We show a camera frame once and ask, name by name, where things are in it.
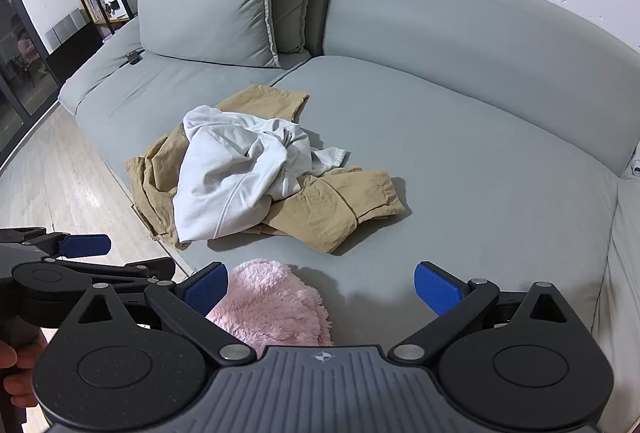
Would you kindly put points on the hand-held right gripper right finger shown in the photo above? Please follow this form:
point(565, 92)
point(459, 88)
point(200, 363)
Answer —
point(436, 289)

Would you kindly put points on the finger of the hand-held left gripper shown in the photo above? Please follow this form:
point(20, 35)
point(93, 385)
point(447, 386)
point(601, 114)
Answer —
point(145, 271)
point(86, 246)

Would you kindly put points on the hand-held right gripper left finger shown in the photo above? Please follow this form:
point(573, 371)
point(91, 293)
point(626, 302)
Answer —
point(206, 289)

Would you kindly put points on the white t-shirt with script print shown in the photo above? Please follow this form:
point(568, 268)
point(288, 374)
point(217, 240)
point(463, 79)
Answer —
point(225, 173)

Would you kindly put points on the person's left hand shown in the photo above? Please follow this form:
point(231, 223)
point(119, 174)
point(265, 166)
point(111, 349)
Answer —
point(21, 385)

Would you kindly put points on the pink fluffy cloth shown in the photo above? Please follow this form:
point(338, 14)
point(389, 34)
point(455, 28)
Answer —
point(270, 308)

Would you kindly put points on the grey sofa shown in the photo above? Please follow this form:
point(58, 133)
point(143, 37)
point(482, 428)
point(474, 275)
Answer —
point(475, 163)

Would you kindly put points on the khaki pants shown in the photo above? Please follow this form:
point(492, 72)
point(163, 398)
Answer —
point(320, 213)

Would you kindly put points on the dark framed glass door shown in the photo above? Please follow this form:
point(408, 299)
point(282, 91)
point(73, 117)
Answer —
point(15, 78)

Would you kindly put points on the small black device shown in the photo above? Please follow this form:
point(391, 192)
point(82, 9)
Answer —
point(133, 58)

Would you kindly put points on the white appliance box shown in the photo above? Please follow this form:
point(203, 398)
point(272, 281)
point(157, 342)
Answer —
point(114, 0)

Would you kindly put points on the grey wall switch panel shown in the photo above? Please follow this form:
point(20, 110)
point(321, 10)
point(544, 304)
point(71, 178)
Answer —
point(65, 28)

